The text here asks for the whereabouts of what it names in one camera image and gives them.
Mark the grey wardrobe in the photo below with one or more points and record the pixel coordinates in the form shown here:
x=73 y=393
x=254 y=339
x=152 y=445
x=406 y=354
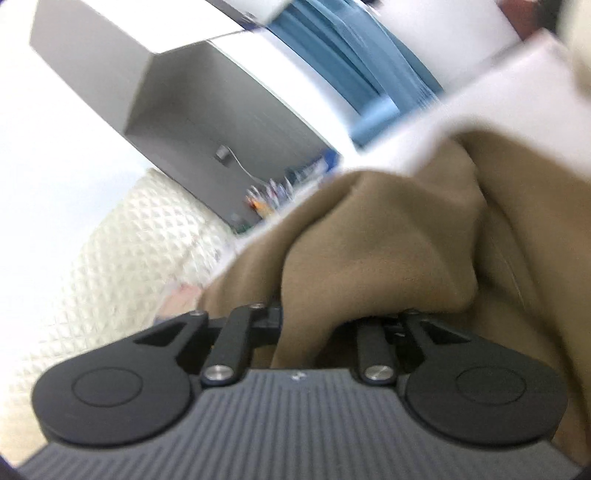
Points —
x=184 y=115

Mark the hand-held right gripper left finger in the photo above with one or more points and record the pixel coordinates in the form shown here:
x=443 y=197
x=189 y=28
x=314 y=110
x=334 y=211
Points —
x=265 y=327

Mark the blue curtain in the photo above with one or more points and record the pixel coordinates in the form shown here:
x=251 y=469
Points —
x=332 y=41

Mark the wall charger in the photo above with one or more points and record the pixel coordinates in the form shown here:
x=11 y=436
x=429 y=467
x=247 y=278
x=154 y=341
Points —
x=224 y=153

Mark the cream quilted headboard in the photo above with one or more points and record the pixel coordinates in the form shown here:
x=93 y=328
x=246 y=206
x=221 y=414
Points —
x=92 y=277

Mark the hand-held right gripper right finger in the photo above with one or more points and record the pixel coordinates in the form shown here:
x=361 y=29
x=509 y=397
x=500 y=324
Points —
x=371 y=341

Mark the blue box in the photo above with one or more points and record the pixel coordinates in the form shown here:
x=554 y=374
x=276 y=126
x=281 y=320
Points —
x=332 y=160

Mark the group of small bottles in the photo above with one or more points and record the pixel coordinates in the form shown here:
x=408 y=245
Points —
x=270 y=196

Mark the blue covered chair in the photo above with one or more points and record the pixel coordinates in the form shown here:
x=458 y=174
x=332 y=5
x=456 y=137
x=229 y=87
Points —
x=374 y=122

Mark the brown hoodie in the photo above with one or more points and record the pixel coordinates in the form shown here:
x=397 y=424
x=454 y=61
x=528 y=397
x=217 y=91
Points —
x=392 y=240

